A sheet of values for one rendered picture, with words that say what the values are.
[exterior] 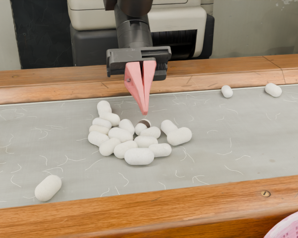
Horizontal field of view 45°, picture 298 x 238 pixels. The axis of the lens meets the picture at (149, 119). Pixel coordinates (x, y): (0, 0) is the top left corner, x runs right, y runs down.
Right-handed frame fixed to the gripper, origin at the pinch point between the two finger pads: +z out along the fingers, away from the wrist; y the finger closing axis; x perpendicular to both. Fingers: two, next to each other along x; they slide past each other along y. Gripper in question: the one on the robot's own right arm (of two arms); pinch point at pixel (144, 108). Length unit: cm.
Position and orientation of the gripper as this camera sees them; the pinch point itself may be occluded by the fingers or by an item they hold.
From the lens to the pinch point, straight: 56.3
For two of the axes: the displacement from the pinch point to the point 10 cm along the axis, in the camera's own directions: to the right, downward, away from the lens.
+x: -1.1, 4.0, 9.1
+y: 9.9, -0.8, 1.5
